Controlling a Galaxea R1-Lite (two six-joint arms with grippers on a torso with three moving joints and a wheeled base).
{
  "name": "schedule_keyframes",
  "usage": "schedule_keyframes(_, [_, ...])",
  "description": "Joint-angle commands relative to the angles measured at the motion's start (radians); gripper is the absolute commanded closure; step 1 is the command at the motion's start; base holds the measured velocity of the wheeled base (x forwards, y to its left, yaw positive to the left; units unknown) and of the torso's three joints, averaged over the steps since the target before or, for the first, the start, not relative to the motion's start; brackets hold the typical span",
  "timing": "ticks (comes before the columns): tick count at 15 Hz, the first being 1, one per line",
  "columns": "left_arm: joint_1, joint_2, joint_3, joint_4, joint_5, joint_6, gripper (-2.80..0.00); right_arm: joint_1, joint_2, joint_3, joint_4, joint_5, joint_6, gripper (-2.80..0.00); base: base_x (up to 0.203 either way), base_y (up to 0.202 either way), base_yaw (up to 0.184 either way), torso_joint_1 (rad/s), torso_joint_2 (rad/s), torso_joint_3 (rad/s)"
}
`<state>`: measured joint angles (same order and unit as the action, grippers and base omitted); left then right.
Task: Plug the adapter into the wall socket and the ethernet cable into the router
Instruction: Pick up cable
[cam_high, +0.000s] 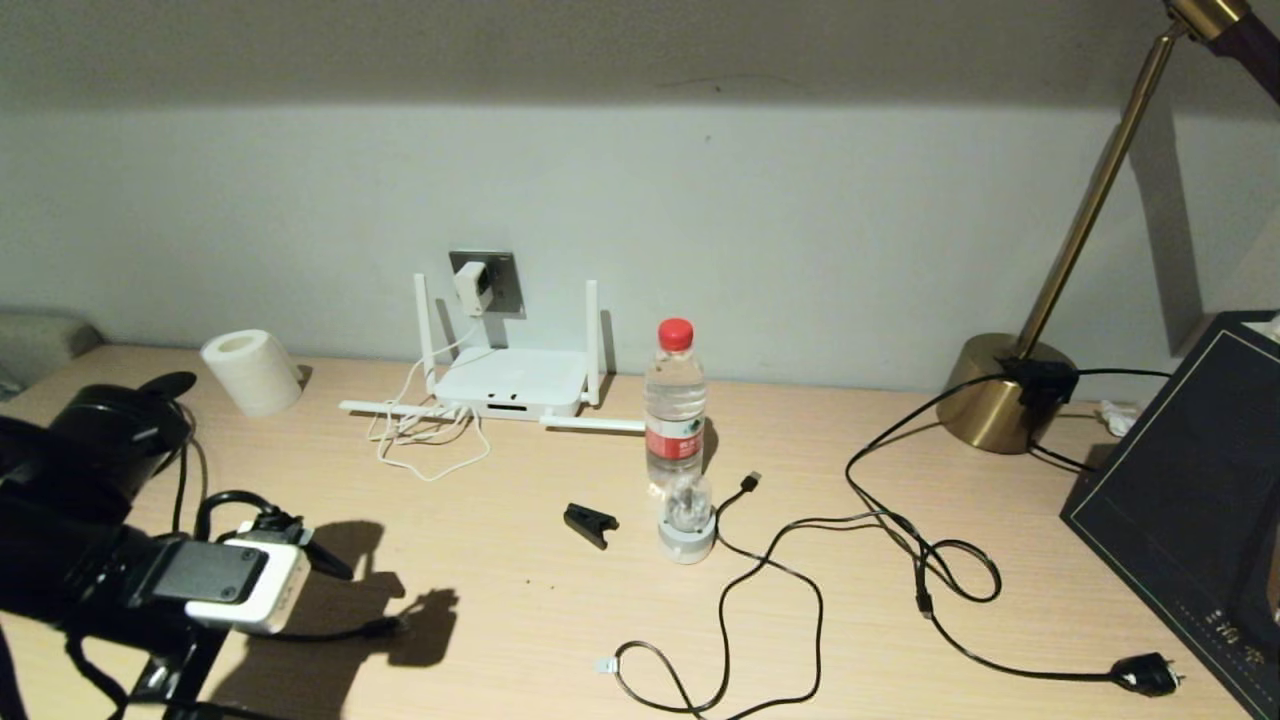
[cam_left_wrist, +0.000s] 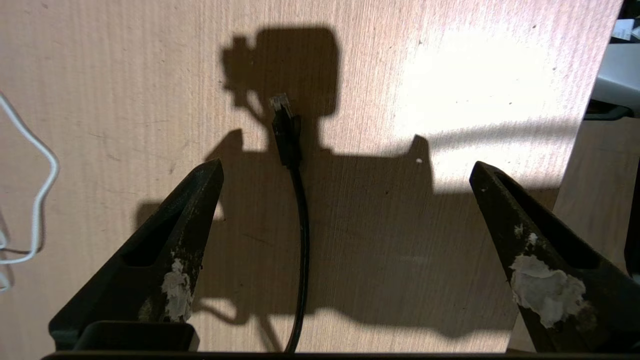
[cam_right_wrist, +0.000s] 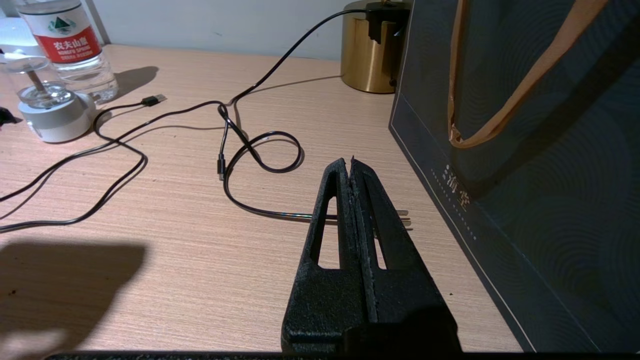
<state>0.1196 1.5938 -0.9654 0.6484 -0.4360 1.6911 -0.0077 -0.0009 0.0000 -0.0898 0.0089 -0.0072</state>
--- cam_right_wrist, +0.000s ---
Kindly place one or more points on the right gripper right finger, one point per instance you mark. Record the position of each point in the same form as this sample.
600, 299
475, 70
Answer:
400, 310

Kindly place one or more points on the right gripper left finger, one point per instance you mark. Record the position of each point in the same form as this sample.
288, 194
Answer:
325, 305

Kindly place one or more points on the dark box with gold trim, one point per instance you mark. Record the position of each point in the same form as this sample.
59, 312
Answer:
550, 225

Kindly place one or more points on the brass desk lamp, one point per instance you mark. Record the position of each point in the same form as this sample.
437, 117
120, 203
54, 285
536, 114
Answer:
362, 60

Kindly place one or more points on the black box on lamp base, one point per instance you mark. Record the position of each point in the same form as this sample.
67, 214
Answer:
386, 20

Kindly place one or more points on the glass dome on white base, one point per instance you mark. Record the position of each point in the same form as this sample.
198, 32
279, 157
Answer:
55, 125

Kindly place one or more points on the water bottle red cap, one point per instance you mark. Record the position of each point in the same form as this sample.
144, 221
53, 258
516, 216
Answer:
70, 45

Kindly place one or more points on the small black clip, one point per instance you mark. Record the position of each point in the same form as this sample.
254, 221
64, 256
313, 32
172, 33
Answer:
5, 117

